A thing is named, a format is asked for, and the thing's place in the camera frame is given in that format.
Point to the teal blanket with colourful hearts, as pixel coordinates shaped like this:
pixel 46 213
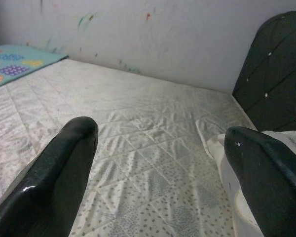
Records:
pixel 14 64

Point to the white pillow with tree print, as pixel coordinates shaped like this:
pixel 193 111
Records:
pixel 227 172

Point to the white dotted mattress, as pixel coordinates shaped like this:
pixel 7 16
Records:
pixel 138 111

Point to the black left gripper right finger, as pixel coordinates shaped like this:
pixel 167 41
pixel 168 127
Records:
pixel 273 192

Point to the black tufted headboard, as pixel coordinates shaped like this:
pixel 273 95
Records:
pixel 273 74

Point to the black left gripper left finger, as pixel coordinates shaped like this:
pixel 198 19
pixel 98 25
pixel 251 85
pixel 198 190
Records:
pixel 44 185

